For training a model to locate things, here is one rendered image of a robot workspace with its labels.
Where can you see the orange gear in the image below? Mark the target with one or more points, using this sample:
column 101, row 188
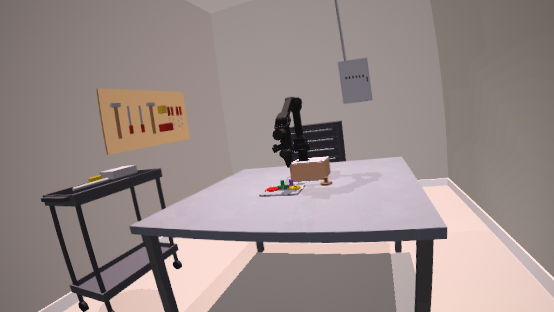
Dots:
column 326, row 183

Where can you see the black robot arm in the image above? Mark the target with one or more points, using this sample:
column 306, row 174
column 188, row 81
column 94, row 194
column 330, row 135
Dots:
column 282, row 129

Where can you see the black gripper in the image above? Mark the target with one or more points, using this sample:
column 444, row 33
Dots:
column 287, row 153

